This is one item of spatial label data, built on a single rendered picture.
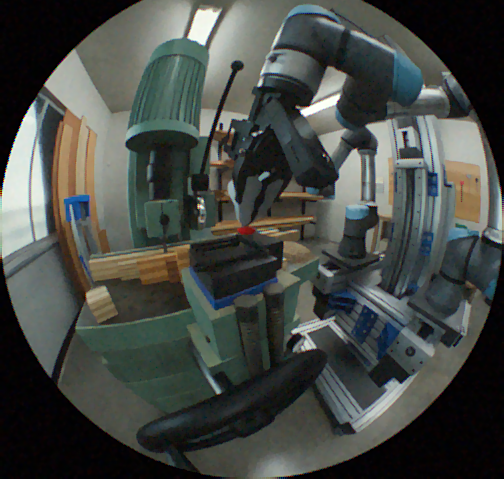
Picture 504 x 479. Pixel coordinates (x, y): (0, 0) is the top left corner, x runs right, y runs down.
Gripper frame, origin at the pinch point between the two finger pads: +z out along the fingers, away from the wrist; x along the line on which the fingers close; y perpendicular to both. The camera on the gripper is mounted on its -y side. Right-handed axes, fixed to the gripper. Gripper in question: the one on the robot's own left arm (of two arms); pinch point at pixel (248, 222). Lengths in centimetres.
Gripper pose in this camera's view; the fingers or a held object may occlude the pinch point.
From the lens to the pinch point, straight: 24.2
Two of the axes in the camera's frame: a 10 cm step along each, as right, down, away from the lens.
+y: -5.1, -6.3, 5.8
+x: -8.1, 1.2, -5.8
